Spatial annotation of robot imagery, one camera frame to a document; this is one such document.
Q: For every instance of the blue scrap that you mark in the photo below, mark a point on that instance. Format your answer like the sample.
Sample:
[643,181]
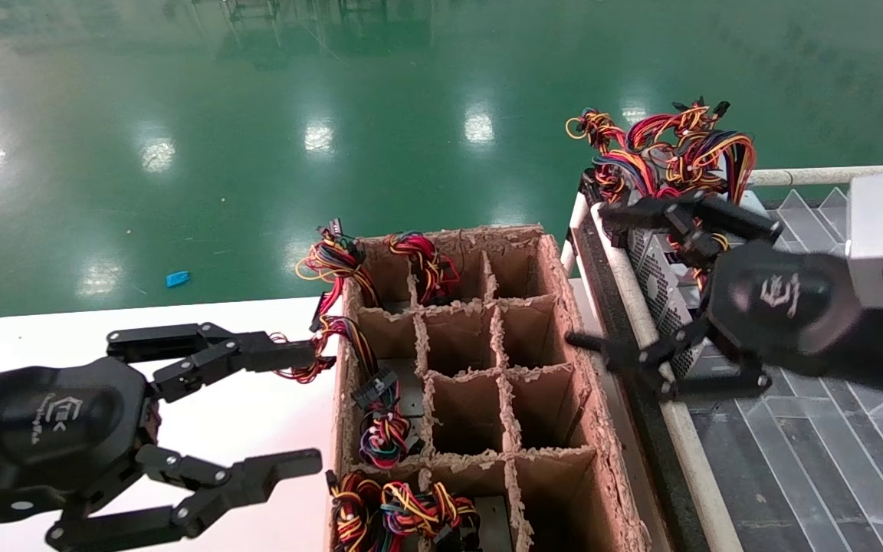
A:
[178,279]

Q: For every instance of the long white pipe rail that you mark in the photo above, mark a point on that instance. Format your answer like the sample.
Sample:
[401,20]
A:
[702,475]

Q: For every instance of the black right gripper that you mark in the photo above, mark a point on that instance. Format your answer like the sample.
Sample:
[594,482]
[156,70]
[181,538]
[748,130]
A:
[809,322]

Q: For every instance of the short white pipe rail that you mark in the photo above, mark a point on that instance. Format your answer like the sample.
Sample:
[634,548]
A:
[568,257]

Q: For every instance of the clear plastic divider tray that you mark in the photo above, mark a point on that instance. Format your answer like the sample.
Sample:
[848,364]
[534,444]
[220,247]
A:
[832,475]

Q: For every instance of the power supply with black connector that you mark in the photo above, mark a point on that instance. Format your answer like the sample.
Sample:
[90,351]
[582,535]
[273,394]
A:
[384,437]

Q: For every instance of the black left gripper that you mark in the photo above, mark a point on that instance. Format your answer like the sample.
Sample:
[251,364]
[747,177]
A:
[43,437]

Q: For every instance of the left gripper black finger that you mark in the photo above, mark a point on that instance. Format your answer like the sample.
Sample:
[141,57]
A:
[280,354]
[288,465]

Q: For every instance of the brown cardboard divider box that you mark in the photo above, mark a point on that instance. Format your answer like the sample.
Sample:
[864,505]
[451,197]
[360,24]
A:
[533,337]

